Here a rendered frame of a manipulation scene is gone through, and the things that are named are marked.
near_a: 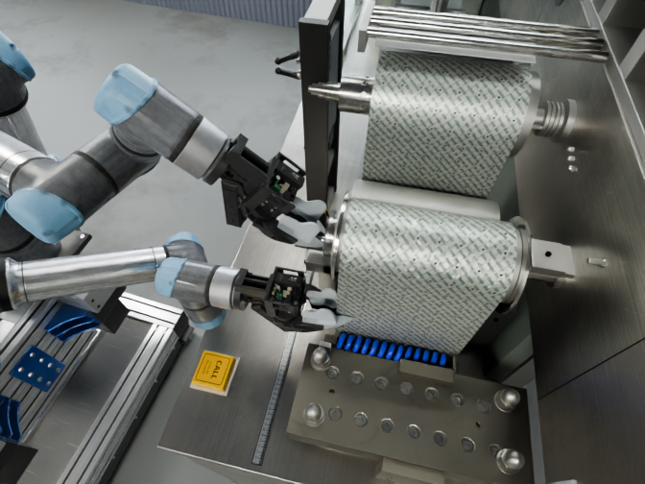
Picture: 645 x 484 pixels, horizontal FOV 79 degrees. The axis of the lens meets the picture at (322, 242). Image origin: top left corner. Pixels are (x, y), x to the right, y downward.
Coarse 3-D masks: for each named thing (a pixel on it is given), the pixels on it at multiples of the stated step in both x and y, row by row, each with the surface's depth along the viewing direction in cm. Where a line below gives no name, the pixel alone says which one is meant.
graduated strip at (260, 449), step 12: (312, 276) 98; (288, 336) 89; (288, 348) 87; (288, 360) 86; (276, 384) 83; (276, 396) 81; (276, 408) 80; (264, 420) 79; (264, 432) 77; (264, 444) 76; (252, 456) 75; (264, 456) 75
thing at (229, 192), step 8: (224, 184) 55; (224, 192) 57; (232, 192) 56; (224, 200) 58; (232, 200) 58; (232, 208) 60; (240, 208) 60; (232, 216) 62; (240, 216) 62; (232, 224) 63; (240, 224) 63
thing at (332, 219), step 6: (336, 210) 62; (330, 216) 59; (336, 216) 60; (330, 222) 59; (336, 222) 59; (330, 228) 58; (330, 234) 59; (324, 240) 59; (330, 240) 59; (324, 246) 59; (330, 246) 59; (324, 252) 60; (330, 252) 60
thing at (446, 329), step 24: (336, 312) 70; (360, 312) 68; (384, 312) 66; (408, 312) 64; (432, 312) 63; (456, 312) 61; (384, 336) 74; (408, 336) 72; (432, 336) 69; (456, 336) 67
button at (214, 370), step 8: (208, 352) 84; (216, 352) 84; (200, 360) 83; (208, 360) 83; (216, 360) 83; (224, 360) 83; (232, 360) 83; (200, 368) 82; (208, 368) 82; (216, 368) 82; (224, 368) 82; (232, 368) 84; (200, 376) 81; (208, 376) 81; (216, 376) 81; (224, 376) 81; (200, 384) 81; (208, 384) 80; (216, 384) 80; (224, 384) 80
